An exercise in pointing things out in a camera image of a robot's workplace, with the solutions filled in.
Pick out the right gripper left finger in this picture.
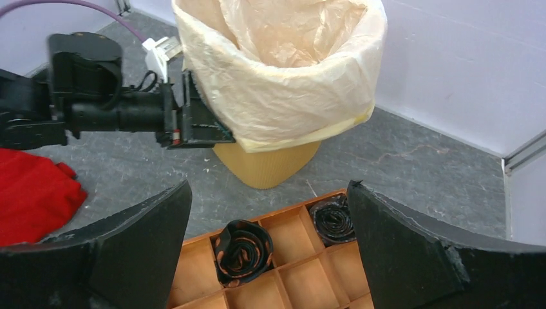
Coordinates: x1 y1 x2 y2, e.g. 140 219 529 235
1 181 193 308

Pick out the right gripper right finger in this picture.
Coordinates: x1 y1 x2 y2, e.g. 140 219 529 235
346 180 545 308

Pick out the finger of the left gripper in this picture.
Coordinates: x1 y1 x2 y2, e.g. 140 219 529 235
183 70 236 147

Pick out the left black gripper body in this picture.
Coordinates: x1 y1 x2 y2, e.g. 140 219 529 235
64 71 183 148

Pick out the cream plastic trash bag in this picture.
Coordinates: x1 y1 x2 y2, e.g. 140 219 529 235
172 1 388 153

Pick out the wooden compartment tray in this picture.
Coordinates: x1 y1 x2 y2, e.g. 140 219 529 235
167 189 373 308

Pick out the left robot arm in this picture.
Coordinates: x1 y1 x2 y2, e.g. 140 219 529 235
1 32 234 150

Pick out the yellow plastic trash bin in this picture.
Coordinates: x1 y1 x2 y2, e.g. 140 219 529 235
212 142 321 189

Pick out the black rolled bag top-left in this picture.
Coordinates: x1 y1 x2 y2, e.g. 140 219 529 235
308 194 356 247

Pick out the black rolled bag middle-left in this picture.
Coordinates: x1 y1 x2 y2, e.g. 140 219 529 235
211 220 274 288

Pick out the red cloth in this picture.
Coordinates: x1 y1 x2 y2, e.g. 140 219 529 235
1 148 88 247

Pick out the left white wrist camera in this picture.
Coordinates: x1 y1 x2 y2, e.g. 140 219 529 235
142 36 183 82

